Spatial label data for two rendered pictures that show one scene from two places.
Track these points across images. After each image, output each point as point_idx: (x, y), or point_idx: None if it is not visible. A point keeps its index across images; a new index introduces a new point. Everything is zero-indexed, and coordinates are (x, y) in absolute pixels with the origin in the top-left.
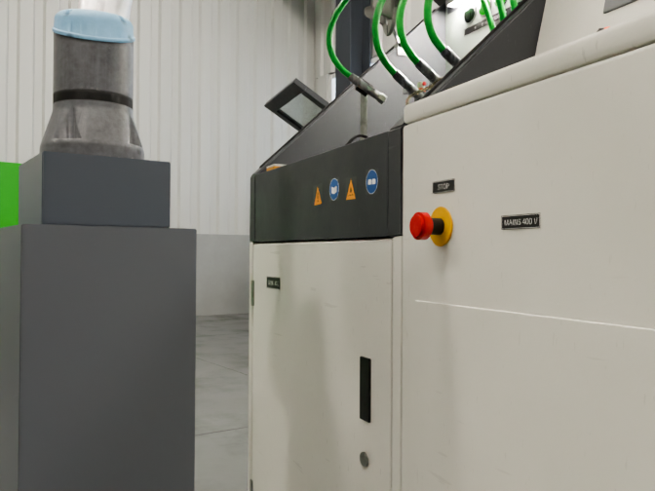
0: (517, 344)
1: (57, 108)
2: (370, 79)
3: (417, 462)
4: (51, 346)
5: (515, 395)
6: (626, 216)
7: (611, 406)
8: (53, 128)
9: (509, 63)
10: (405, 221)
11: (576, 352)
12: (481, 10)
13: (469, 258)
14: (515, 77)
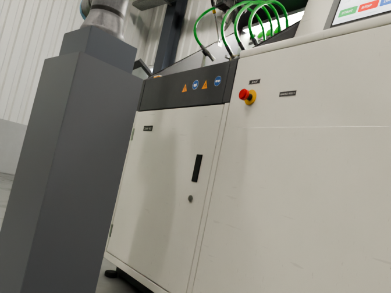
0: (278, 138)
1: (94, 11)
2: None
3: (220, 193)
4: (78, 107)
5: (273, 157)
6: (330, 89)
7: (313, 154)
8: (91, 18)
9: None
10: (233, 96)
11: (303, 138)
12: (259, 35)
13: (262, 109)
14: (294, 42)
